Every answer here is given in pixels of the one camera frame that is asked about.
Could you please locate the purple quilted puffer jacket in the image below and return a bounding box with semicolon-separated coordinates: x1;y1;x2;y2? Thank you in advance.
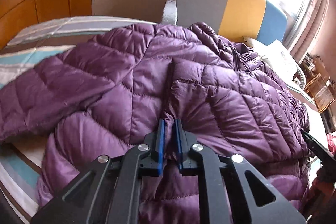
1;23;309;223

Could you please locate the wooden side table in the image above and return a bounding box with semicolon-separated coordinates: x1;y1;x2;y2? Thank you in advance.
299;53;330;83

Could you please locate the white pillow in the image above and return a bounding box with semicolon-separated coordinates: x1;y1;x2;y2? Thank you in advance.
243;36;306;89

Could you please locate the striped bed sheet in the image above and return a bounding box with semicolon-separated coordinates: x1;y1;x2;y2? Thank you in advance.
0;16;158;222

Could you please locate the pink patterned curtain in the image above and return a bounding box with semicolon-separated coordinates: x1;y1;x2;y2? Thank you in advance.
185;0;332;62

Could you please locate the grey yellow blue headboard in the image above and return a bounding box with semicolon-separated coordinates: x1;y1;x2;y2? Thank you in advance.
176;0;288;46

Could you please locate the white bed side rail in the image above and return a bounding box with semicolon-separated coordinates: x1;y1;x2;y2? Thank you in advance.
162;0;178;25

